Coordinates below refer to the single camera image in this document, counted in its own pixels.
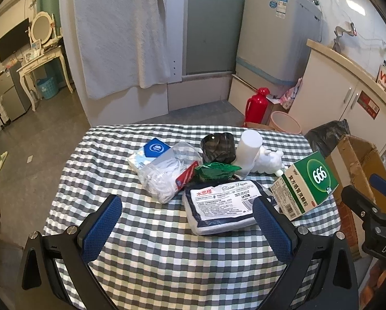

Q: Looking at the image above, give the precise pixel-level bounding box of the small grey fridge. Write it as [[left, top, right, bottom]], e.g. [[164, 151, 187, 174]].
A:
[[0, 62, 31, 122]]

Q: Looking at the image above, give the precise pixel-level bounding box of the red thermos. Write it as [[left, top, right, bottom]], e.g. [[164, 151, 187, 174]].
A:
[[244, 88, 270, 127]]

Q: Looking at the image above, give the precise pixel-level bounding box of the cardboard box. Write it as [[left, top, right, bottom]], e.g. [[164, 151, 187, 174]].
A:
[[325, 135, 386, 260]]

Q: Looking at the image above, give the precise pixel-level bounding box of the white kitchen cabinet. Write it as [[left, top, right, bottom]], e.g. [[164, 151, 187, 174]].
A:
[[289, 39, 386, 154]]

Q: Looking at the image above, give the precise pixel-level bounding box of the blue Vinda tissue pack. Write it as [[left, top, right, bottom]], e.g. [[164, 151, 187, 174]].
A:
[[128, 138, 170, 173]]

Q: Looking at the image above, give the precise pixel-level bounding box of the white hanging towel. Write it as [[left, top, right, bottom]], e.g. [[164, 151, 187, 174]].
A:
[[73, 0, 170, 100]]

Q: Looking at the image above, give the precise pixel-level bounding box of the metal faucet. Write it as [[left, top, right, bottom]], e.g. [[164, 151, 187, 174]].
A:
[[332, 22, 357, 54]]

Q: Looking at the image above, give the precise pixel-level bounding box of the pink waste bin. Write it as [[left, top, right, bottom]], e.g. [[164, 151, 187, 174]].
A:
[[269, 111, 301, 134]]

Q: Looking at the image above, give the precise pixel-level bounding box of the black plastic cup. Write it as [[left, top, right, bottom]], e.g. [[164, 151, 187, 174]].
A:
[[201, 132, 236, 164]]

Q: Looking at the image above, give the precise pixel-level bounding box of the white dressing table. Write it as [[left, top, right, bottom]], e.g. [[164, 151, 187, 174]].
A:
[[17, 45, 74, 112]]

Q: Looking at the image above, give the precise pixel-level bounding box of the red W paper cup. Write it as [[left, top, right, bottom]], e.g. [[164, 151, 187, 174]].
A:
[[376, 64, 386, 90]]

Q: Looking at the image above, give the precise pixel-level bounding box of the navy white tissue paper pack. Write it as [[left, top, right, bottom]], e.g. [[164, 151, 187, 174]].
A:
[[182, 180, 274, 236]]

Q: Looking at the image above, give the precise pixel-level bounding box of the clear floss pick jar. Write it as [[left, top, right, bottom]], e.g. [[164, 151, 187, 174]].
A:
[[138, 142, 202, 204]]

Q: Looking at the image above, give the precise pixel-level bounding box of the black television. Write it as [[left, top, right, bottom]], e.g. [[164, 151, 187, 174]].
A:
[[0, 18, 29, 62]]

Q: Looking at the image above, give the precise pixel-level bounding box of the oval vanity mirror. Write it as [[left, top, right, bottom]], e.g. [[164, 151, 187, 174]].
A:
[[29, 11, 57, 45]]

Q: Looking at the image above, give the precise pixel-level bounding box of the checkered tablecloth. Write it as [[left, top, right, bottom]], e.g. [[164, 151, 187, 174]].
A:
[[42, 123, 342, 310]]

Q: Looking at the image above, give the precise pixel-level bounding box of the black garbage bag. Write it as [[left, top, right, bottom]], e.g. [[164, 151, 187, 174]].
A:
[[304, 119, 350, 158]]

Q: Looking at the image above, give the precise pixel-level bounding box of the grey washing machine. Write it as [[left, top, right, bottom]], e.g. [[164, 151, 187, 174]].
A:
[[236, 0, 322, 88]]

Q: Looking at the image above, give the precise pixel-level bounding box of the green snack packet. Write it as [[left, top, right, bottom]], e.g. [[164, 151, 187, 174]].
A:
[[193, 162, 242, 183]]

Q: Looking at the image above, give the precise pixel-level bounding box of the green 666 medicine box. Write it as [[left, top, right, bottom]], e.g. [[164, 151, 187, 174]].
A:
[[269, 151, 339, 221]]

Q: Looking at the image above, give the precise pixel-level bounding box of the teal laundry basket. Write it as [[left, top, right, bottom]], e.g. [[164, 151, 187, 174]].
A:
[[37, 76, 59, 100]]

